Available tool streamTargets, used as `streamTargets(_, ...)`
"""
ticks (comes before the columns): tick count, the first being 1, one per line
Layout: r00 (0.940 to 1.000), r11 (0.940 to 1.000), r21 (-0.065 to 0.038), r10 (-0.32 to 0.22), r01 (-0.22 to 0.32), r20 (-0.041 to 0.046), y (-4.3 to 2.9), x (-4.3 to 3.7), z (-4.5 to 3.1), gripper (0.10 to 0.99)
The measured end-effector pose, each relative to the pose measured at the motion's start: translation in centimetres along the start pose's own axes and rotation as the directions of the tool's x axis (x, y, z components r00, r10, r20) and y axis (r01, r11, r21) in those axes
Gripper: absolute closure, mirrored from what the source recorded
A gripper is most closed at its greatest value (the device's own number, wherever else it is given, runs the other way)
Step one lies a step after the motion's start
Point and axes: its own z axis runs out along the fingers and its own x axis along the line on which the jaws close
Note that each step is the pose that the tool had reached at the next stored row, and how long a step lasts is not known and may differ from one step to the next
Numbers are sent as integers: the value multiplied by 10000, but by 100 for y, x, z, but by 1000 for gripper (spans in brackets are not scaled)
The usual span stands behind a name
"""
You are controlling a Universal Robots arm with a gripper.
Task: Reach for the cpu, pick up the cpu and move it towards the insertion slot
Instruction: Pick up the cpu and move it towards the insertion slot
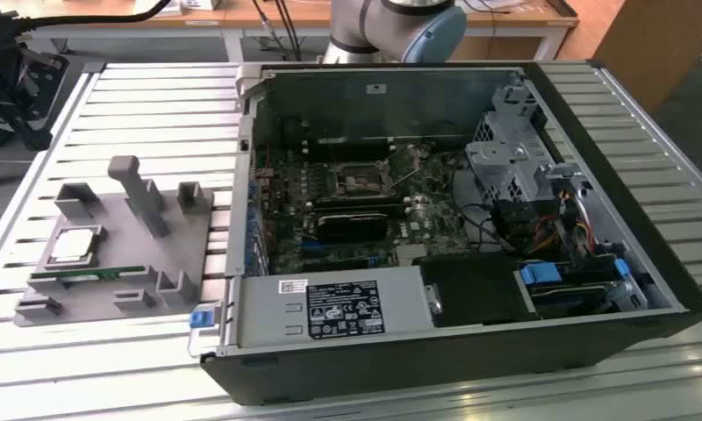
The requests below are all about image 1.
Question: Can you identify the silver CPU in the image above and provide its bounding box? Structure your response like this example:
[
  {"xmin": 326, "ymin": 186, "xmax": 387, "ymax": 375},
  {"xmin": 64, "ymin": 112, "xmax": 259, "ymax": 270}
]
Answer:
[{"xmin": 51, "ymin": 226, "xmax": 100, "ymax": 265}]

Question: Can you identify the CPU socket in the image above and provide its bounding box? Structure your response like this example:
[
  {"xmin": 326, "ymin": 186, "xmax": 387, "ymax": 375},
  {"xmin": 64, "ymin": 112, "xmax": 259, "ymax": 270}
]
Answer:
[{"xmin": 334, "ymin": 161, "xmax": 396, "ymax": 198}]

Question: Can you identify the black RAM slot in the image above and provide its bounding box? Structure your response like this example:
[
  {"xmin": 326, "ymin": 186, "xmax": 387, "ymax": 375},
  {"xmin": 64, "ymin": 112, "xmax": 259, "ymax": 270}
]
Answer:
[
  {"xmin": 311, "ymin": 204, "xmax": 403, "ymax": 216},
  {"xmin": 311, "ymin": 197, "xmax": 403, "ymax": 208}
]

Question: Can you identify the grey parts rack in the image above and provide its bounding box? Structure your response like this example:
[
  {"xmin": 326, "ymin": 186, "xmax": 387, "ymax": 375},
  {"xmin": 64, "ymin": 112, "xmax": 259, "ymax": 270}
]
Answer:
[{"xmin": 12, "ymin": 153, "xmax": 218, "ymax": 328}]

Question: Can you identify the green RAM stick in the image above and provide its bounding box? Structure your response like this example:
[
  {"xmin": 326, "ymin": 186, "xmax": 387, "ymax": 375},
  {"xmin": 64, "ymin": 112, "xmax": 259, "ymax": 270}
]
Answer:
[{"xmin": 28, "ymin": 264, "xmax": 147, "ymax": 284}]

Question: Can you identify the black graphics card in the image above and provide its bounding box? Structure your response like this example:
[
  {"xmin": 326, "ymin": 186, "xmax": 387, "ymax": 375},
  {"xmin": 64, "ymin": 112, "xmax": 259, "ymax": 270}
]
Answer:
[{"xmin": 314, "ymin": 211, "xmax": 391, "ymax": 245}]

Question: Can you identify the grey power supply unit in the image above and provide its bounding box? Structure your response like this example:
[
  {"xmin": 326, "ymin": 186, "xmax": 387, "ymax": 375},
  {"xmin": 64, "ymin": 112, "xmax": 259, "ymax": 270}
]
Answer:
[{"xmin": 232, "ymin": 266, "xmax": 438, "ymax": 350}]

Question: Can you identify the green motherboard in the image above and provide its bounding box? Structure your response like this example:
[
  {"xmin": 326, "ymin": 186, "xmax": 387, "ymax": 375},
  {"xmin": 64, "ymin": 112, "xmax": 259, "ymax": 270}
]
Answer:
[{"xmin": 251, "ymin": 144, "xmax": 487, "ymax": 275}]

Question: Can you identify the silver chipset heat sink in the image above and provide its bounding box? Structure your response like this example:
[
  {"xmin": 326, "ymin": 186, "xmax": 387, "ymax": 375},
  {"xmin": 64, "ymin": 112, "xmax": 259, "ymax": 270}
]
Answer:
[{"xmin": 395, "ymin": 244, "xmax": 430, "ymax": 267}]

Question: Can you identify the metal drive cage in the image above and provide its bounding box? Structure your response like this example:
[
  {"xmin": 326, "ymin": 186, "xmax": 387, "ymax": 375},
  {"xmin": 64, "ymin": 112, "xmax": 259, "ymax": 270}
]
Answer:
[{"xmin": 465, "ymin": 85, "xmax": 593, "ymax": 207}]

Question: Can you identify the wooden desk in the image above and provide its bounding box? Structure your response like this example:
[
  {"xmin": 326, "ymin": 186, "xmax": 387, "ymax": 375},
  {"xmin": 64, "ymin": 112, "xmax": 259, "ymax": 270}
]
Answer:
[{"xmin": 16, "ymin": 0, "xmax": 581, "ymax": 62}]

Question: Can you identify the black PC case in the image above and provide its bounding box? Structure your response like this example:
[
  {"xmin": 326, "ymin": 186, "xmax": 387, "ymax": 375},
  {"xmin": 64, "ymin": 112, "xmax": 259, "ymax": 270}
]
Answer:
[{"xmin": 200, "ymin": 60, "xmax": 702, "ymax": 407}]

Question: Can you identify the blue disk carrier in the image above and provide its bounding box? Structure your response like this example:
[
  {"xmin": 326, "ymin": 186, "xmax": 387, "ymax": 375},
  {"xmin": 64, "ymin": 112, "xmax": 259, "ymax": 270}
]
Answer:
[{"xmin": 518, "ymin": 260, "xmax": 563, "ymax": 289}]

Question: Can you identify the wooden cabinet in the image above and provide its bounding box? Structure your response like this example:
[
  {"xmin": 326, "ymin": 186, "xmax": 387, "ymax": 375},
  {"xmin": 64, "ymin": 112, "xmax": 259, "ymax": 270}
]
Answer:
[{"xmin": 590, "ymin": 0, "xmax": 702, "ymax": 113}]

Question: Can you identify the thick black cable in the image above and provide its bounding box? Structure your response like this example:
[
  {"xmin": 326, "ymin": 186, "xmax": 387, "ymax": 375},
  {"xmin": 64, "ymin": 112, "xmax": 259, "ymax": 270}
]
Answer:
[{"xmin": 10, "ymin": 0, "xmax": 175, "ymax": 34}]

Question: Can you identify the yellow red wire bundle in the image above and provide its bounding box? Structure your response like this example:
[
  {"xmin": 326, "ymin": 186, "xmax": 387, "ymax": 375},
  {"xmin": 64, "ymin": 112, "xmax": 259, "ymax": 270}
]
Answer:
[{"xmin": 526, "ymin": 188, "xmax": 598, "ymax": 256}]

